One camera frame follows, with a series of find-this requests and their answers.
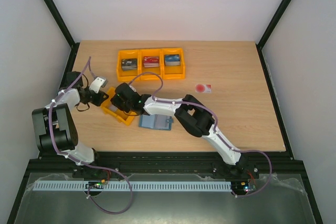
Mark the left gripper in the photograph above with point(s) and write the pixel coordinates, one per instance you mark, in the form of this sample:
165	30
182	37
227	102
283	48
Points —
102	95

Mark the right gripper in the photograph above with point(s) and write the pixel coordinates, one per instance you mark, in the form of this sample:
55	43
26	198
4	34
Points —
115	100

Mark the teal leather card holder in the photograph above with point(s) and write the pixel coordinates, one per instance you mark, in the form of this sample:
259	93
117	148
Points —
156	122

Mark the red credit card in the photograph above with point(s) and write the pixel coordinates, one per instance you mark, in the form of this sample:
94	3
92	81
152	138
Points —
203	88

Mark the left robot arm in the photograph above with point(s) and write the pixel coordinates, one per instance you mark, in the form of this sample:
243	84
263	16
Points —
54	128

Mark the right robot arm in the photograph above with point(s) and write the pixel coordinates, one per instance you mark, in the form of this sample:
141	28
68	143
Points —
194	117

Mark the pink card in loose bin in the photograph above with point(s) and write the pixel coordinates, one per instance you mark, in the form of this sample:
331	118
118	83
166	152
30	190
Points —
113	108

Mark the black card stack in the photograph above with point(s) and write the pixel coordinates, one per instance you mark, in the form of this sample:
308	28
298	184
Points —
129	64

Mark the red card stack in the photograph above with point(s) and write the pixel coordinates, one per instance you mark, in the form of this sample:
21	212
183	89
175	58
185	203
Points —
151	61

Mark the blue card stack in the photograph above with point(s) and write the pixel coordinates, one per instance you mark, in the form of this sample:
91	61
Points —
172	60

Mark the loose yellow bin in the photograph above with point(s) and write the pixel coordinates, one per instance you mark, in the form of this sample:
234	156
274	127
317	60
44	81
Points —
120	116

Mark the middle yellow bin in row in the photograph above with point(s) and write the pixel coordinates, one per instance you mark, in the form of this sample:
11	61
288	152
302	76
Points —
150	73

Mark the right yellow bin in row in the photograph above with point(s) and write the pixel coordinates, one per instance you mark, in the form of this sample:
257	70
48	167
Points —
172	72

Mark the slotted white cable duct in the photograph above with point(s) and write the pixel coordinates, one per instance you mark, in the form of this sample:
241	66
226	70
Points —
116	186

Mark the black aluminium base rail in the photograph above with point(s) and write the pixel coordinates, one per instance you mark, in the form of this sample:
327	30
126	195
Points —
199	163

